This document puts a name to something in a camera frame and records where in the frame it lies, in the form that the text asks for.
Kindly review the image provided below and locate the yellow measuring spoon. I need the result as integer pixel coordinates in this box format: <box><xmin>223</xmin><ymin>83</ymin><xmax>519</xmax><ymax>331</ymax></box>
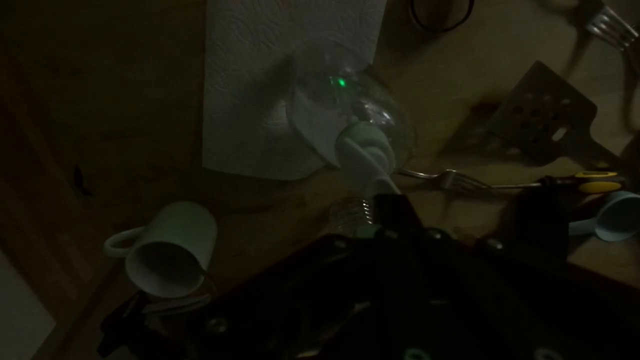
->
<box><xmin>575</xmin><ymin>168</ymin><xmax>627</xmax><ymax>196</ymax></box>

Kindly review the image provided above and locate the small white mug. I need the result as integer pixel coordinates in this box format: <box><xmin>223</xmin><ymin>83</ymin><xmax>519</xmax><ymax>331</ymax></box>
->
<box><xmin>102</xmin><ymin>199</ymin><xmax>220</xmax><ymax>304</ymax></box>

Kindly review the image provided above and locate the white paper towel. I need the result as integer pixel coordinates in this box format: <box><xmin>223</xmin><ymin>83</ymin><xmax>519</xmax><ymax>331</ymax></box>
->
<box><xmin>200</xmin><ymin>0</ymin><xmax>391</xmax><ymax>184</ymax></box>

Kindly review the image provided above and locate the black round cap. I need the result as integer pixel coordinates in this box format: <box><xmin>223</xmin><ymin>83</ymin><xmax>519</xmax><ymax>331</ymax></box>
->
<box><xmin>406</xmin><ymin>0</ymin><xmax>478</xmax><ymax>35</ymax></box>

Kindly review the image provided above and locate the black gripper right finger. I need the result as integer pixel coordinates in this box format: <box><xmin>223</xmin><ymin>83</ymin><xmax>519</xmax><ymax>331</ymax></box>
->
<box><xmin>392</xmin><ymin>193</ymin><xmax>424</xmax><ymax>237</ymax></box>

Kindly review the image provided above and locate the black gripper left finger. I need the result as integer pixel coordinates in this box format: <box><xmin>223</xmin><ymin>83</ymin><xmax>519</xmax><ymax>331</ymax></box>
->
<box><xmin>366</xmin><ymin>193</ymin><xmax>398</xmax><ymax>237</ymax></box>

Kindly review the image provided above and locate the slotted metal spatula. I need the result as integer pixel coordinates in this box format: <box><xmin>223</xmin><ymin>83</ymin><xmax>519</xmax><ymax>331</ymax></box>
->
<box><xmin>459</xmin><ymin>60</ymin><xmax>631</xmax><ymax>171</ymax></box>

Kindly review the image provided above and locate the clear pump bottle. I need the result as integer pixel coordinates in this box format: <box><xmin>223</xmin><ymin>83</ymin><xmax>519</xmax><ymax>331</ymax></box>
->
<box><xmin>285</xmin><ymin>43</ymin><xmax>410</xmax><ymax>202</ymax></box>

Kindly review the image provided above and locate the metal fork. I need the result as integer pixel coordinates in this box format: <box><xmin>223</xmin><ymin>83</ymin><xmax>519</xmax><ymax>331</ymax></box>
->
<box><xmin>398</xmin><ymin>166</ymin><xmax>539</xmax><ymax>196</ymax></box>
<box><xmin>533</xmin><ymin>0</ymin><xmax>640</xmax><ymax>133</ymax></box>

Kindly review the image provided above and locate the black measuring cup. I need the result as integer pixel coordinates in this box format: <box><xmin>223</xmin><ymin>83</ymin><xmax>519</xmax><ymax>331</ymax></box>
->
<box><xmin>516</xmin><ymin>184</ymin><xmax>576</xmax><ymax>246</ymax></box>

